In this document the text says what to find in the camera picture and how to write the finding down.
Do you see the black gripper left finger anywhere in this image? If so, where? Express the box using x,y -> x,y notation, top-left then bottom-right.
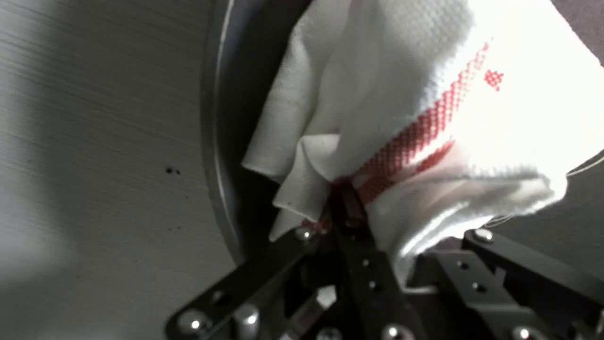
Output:
165,186 -> 373,340

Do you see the white towel red stripe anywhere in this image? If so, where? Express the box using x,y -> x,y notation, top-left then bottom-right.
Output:
241,0 -> 604,269

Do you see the dark frying pan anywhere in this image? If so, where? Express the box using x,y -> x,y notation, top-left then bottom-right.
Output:
199,0 -> 604,267

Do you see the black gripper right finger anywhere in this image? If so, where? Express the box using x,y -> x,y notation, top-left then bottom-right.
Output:
344,186 -> 604,340

